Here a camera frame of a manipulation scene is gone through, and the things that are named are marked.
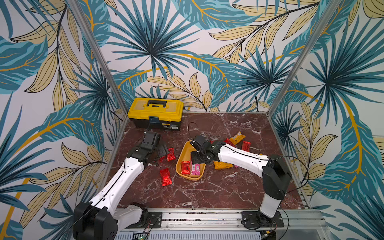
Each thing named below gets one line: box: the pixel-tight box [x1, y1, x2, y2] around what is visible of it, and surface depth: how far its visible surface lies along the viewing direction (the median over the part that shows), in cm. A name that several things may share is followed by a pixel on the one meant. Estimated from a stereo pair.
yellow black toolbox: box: [127, 97, 184, 131], surface depth 100 cm
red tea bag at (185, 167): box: [180, 160, 191, 175], surface depth 90 cm
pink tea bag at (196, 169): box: [191, 163, 201, 176], surface depth 89 cm
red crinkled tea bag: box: [241, 140, 252, 152], surface depth 100 cm
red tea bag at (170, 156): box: [167, 147, 177, 162], surface depth 94 cm
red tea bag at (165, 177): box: [160, 168, 173, 187], surface depth 87 cm
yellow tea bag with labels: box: [229, 131, 246, 146], surface depth 103 cm
